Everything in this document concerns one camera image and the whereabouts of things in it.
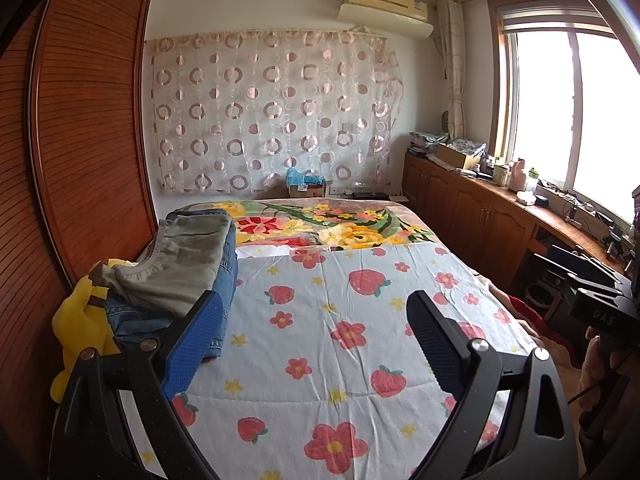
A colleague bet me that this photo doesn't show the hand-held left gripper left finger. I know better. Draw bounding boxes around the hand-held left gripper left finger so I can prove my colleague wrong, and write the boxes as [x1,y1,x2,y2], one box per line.
[47,290,226,480]

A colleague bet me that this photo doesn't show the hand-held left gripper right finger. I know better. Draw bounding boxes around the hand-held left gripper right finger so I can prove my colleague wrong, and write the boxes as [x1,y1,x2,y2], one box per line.
[406,290,581,480]

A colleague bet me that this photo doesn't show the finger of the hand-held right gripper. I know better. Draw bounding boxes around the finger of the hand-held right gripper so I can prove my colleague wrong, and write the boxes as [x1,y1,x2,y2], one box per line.
[547,244,626,281]
[531,252,583,293]

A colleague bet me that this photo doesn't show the grey-green pants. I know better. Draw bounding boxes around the grey-green pants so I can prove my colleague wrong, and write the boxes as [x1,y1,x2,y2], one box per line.
[89,210,236,318]

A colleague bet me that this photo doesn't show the person's right hand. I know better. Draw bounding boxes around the person's right hand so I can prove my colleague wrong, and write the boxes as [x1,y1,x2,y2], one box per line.
[577,335,618,381]

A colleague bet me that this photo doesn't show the dark waste bin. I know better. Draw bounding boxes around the dark waste bin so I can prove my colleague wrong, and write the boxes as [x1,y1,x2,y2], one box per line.
[527,282,563,322]

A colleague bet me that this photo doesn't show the red cloth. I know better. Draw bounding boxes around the red cloth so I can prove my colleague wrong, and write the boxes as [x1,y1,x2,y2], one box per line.
[505,295,576,351]

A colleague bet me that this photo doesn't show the blue jeans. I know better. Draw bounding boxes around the blue jeans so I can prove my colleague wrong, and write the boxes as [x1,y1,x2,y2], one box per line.
[102,210,238,361]

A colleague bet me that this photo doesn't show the pink bottle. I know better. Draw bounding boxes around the pink bottle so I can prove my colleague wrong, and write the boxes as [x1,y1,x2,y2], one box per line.
[509,157,528,191]

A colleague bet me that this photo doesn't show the bed with floral sheet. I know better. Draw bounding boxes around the bed with floral sheet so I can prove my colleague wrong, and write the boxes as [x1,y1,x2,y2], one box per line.
[115,242,538,480]

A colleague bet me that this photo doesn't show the wooden cabinet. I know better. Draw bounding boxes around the wooden cabinet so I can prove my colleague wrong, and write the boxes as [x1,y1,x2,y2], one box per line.
[402,152,640,301]

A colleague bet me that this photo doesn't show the yellow plush toy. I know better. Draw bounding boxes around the yellow plush toy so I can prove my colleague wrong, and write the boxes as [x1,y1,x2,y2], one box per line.
[51,258,143,403]

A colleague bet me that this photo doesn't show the pink floral blanket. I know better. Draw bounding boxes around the pink floral blanket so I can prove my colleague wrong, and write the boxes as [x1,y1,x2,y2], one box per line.
[172,197,581,368]

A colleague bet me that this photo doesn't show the patterned fabric bundle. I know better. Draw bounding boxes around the patterned fabric bundle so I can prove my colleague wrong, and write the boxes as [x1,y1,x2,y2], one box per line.
[447,138,487,157]

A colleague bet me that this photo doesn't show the cardboard box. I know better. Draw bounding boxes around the cardboard box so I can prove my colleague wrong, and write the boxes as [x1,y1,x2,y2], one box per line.
[436,142,483,170]

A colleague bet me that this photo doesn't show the window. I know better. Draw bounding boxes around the window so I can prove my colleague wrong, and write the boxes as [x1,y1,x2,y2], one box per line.
[487,0,640,231]

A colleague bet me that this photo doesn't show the small printed box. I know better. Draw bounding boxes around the small printed box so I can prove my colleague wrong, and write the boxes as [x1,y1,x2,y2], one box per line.
[289,182,328,200]

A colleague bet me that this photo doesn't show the pile of papers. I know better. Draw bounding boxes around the pile of papers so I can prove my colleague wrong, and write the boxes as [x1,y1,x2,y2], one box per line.
[407,130,448,157]

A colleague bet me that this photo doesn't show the patterned window curtain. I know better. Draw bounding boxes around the patterned window curtain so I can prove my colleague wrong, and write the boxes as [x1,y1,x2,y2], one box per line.
[436,0,468,143]

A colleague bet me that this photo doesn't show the wooden slatted wardrobe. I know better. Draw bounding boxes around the wooden slatted wardrobe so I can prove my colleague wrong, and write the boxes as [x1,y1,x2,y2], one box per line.
[0,0,161,461]

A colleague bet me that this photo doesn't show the circle-patterned sheer curtain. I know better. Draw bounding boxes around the circle-patterned sheer curtain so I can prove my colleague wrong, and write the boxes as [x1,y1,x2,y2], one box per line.
[145,30,406,196]

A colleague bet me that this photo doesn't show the wall air conditioner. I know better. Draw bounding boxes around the wall air conditioner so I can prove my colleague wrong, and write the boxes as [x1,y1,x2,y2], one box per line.
[337,4,435,40]

